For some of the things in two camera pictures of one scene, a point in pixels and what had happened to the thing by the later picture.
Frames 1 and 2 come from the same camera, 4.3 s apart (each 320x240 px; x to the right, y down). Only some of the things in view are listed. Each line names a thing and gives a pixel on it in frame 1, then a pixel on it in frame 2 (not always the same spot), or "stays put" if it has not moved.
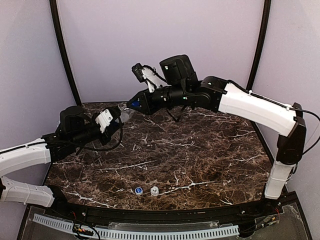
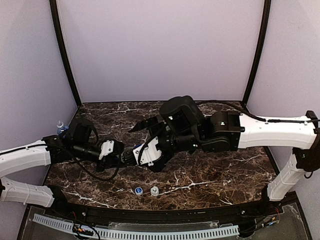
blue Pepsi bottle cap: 136,103 to 136,146
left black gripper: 110,126 to 116,153
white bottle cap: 154,191 stays put
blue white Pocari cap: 138,191 stays put
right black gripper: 150,100 to 158,126
